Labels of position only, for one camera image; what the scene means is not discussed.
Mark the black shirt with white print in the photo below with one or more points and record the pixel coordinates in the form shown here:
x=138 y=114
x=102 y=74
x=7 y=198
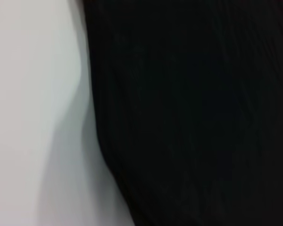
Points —
x=191 y=113

